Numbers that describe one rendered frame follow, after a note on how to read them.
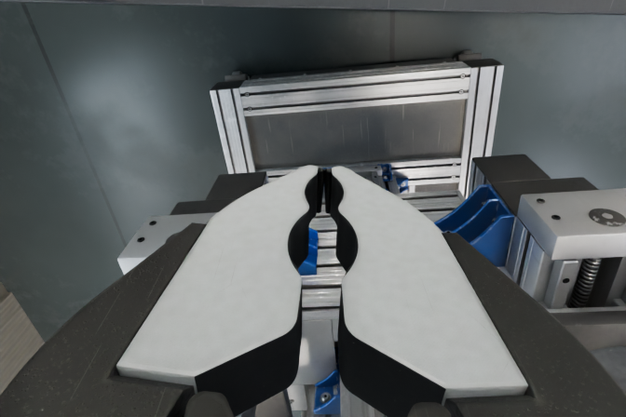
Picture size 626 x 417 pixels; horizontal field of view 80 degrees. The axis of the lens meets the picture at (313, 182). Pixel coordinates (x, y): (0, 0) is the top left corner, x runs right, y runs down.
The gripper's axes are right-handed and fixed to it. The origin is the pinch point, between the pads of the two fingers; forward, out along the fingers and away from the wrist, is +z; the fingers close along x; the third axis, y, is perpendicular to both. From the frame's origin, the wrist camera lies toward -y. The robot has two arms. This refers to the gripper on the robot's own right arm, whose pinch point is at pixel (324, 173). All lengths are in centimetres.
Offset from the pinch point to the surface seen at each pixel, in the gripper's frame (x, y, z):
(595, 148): 101, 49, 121
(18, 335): -153, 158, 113
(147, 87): -64, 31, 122
